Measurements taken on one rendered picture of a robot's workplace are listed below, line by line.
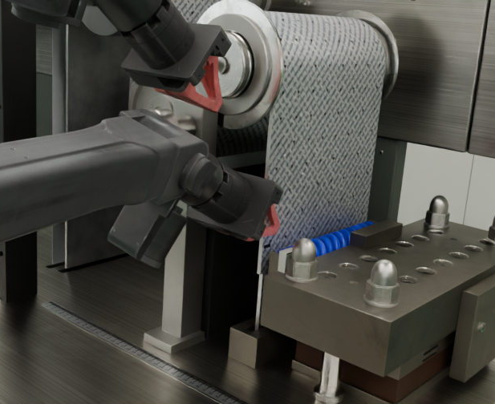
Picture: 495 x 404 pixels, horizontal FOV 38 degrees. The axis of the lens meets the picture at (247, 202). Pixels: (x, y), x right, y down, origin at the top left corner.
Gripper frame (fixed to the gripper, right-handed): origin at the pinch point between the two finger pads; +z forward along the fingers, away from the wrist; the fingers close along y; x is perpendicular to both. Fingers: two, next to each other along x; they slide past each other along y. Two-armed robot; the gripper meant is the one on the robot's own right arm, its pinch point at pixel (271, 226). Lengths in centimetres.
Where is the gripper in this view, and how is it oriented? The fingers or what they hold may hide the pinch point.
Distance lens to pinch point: 84.6
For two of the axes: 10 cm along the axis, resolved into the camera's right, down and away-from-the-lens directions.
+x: 3.9, -9.1, 1.5
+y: 7.6, 2.2, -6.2
